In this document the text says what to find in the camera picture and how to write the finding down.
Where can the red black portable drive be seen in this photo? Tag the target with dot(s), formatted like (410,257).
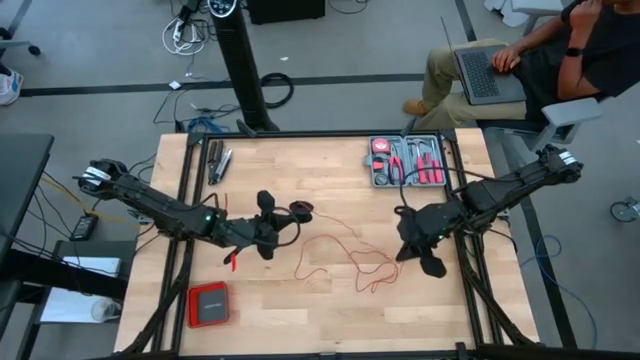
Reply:
(210,305)

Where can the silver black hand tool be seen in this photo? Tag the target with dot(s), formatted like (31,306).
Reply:
(226,162)

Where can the black tower fan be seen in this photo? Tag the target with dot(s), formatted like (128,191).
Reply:
(240,60)

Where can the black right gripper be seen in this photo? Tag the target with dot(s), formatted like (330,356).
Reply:
(417,232)

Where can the black box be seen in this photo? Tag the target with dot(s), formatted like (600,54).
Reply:
(285,10)

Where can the white board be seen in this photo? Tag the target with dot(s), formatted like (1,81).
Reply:
(65,305)

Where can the black desk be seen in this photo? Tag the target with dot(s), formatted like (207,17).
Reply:
(20,175)

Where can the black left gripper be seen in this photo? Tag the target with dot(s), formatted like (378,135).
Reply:
(255,232)

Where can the red tape measure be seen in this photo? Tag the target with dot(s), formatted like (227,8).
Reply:
(381,145)

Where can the small white adapter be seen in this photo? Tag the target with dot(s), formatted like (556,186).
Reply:
(175,85)

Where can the black power adapter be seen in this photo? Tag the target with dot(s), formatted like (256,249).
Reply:
(84,227)

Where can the white office chair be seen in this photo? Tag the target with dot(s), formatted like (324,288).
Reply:
(535,6)

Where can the white shoe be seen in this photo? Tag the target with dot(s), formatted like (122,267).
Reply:
(10,87)

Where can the grey chair caster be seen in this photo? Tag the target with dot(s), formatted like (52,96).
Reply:
(625,210)

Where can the clear plastic cup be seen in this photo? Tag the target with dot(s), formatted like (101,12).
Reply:
(105,310)

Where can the blue office chair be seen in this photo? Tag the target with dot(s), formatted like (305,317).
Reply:
(570,112)

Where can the black wristwatch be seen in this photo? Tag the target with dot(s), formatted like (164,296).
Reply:
(574,51)

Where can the person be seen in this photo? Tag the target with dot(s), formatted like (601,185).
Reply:
(600,50)

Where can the black table frame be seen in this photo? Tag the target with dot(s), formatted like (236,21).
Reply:
(325,134)

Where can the grey tool kit case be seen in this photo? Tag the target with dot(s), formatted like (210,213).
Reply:
(407,137)

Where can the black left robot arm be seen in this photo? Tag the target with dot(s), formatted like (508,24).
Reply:
(150,202)

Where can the black chair caster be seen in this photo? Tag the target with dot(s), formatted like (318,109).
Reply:
(34,49)

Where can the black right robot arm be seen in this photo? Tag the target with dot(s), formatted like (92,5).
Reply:
(500,195)

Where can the grey laptop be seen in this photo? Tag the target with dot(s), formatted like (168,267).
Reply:
(480,75)

